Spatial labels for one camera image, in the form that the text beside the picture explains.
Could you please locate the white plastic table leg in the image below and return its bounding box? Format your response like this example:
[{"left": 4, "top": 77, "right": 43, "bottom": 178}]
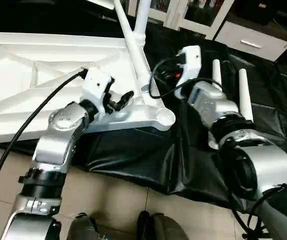
[
  {"left": 113, "top": 0, "right": 160, "bottom": 99},
  {"left": 133, "top": 0, "right": 153, "bottom": 47},
  {"left": 207, "top": 59, "right": 224, "bottom": 151},
  {"left": 238, "top": 68, "right": 255, "bottom": 124}
]

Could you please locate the white plastic table top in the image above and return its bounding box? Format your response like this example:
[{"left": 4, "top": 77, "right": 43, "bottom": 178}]
[{"left": 0, "top": 31, "right": 177, "bottom": 146}]

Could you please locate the black work surface mat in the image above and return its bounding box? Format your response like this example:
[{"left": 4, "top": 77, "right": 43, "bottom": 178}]
[{"left": 0, "top": 0, "right": 287, "bottom": 211}]

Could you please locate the white glass door cabinet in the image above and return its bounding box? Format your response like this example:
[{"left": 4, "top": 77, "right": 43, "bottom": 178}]
[{"left": 127, "top": 0, "right": 235, "bottom": 41}]

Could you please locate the white drawer unit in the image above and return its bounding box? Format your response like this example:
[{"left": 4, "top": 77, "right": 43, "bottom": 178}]
[{"left": 214, "top": 20, "right": 287, "bottom": 64}]

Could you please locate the black left robot foot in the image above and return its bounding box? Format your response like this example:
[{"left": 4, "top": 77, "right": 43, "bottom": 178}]
[{"left": 65, "top": 212, "right": 105, "bottom": 240}]

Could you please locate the black robot foot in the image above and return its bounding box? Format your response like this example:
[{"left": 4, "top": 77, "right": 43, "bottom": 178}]
[
  {"left": 135, "top": 210, "right": 190, "bottom": 240},
  {"left": 65, "top": 212, "right": 105, "bottom": 240}
]

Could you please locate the black right robot foot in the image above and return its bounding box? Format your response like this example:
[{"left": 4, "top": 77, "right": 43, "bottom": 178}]
[{"left": 135, "top": 210, "right": 190, "bottom": 240}]

